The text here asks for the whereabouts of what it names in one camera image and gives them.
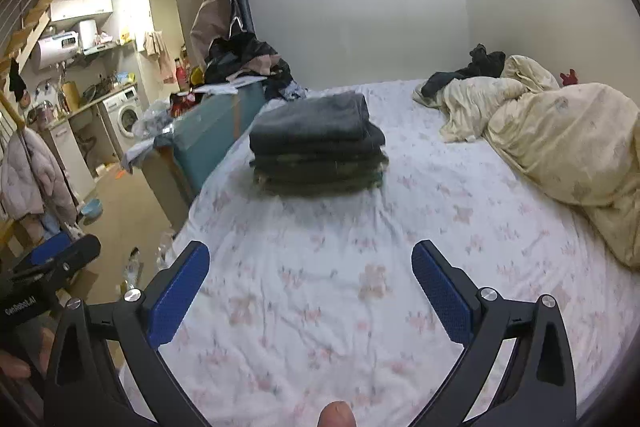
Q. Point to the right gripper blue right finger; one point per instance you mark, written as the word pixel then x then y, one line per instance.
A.
pixel 538 385

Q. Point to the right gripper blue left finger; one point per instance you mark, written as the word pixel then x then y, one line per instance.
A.
pixel 82 387

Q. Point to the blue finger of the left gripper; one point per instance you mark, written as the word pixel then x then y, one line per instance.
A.
pixel 49 249

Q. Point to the dark grey sweatpants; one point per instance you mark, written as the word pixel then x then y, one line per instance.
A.
pixel 338 123

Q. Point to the blue floor basin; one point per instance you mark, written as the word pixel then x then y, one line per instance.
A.
pixel 92 210

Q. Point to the pink puffer jacket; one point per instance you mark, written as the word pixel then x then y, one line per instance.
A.
pixel 31 177

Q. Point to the white floral bed sheet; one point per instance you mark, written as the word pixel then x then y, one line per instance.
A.
pixel 309 300

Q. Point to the white washing machine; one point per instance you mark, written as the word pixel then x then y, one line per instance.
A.
pixel 120 111

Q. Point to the folded olive pants stack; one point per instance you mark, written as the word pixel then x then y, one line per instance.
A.
pixel 309 175

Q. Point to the white water heater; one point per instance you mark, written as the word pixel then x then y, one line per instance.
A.
pixel 55 49

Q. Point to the red bottle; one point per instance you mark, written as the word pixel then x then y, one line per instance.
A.
pixel 182 75

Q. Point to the cream cartoon duvet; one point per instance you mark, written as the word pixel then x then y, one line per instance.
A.
pixel 579 144

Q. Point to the pile of dark clothes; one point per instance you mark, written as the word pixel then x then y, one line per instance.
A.
pixel 245 55

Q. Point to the red plush toy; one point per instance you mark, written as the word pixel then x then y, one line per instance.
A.
pixel 569 78

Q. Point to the black garment by duvet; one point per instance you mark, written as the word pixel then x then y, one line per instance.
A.
pixel 483 63

